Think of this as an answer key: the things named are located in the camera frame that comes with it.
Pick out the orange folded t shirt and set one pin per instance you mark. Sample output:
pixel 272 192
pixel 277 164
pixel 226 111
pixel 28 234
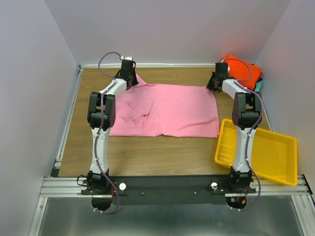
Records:
pixel 244 72

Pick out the yellow plastic tray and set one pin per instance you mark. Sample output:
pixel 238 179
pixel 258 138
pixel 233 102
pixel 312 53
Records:
pixel 274 155

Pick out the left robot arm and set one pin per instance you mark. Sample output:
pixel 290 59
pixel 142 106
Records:
pixel 101 118

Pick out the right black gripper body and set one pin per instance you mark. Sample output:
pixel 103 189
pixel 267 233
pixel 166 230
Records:
pixel 210 84

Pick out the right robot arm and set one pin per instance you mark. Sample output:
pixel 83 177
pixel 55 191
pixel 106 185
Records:
pixel 246 116

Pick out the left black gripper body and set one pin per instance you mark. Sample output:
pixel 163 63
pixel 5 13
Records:
pixel 133 76

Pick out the pink t shirt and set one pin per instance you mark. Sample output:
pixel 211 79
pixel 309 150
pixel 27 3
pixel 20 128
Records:
pixel 150 110

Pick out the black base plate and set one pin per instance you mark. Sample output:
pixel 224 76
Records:
pixel 166 190

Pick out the teal folded t shirt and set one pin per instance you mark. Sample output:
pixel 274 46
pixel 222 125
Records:
pixel 258 87

